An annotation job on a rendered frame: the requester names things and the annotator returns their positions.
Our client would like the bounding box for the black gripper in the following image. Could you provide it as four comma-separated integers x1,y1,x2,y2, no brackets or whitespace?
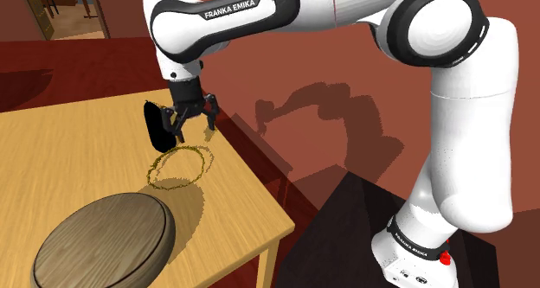
159,76,221,144

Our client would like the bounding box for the black oval object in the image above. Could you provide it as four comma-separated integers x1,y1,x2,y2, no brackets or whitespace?
143,99,179,154

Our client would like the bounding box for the light wooden table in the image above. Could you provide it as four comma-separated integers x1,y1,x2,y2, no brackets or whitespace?
0,88,296,288

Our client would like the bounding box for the round wooden board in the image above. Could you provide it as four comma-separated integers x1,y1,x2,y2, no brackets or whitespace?
29,191,177,288

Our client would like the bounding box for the dark robot stand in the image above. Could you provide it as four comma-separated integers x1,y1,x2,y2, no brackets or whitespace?
275,170,502,288

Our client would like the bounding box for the brown wooden door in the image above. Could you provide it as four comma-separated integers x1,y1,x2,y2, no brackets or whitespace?
18,0,56,42

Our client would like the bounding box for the golden wire ring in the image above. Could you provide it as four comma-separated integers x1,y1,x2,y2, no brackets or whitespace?
145,144,215,192

